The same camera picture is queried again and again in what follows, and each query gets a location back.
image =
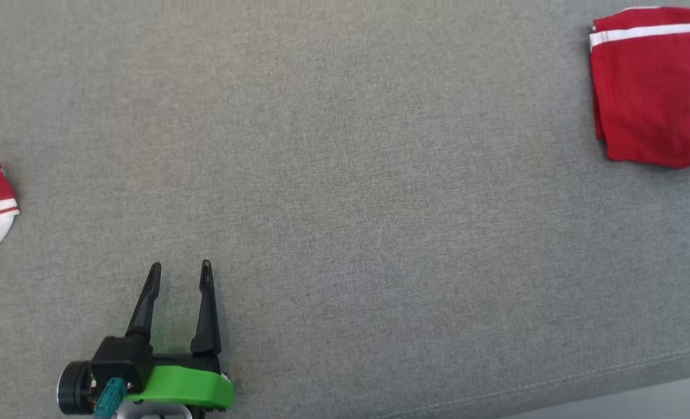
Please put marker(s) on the red Bulls 23 garment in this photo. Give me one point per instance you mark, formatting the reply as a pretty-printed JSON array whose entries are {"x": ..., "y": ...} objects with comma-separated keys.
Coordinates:
[{"x": 653, "y": 93}]

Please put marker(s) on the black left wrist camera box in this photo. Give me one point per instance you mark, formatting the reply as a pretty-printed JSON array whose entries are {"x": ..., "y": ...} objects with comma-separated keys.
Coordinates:
[{"x": 118, "y": 355}]

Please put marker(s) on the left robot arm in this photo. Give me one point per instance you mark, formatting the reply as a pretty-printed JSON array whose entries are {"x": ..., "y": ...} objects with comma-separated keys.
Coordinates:
[{"x": 74, "y": 387}]

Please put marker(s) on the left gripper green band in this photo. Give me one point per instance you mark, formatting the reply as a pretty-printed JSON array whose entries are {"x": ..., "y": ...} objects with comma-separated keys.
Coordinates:
[{"x": 188, "y": 387}]

